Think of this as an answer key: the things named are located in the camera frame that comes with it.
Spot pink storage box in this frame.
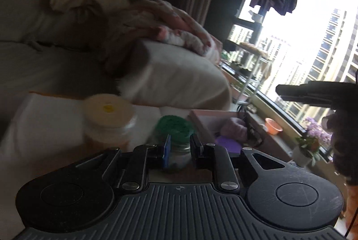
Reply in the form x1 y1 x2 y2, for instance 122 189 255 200
189 110 292 162

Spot purple fluffy scrunchie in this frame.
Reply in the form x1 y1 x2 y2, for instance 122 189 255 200
220 117 247 143

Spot green lid glass jar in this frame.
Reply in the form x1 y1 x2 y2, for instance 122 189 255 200
152 115 195 172

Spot orange label plastic jar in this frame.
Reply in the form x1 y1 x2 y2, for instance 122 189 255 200
82 94 136 152

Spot potted purple flowers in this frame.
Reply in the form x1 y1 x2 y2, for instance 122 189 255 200
291 117 332 168

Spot orange flower pot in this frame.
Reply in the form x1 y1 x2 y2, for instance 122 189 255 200
265 118 283 135

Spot metal plant shelf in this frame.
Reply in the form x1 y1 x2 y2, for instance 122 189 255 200
220 0 268 110

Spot beige sofa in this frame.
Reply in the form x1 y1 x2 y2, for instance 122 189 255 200
1 0 231 122

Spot pink floral blanket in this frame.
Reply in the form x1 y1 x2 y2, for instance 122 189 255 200
106 0 222 65

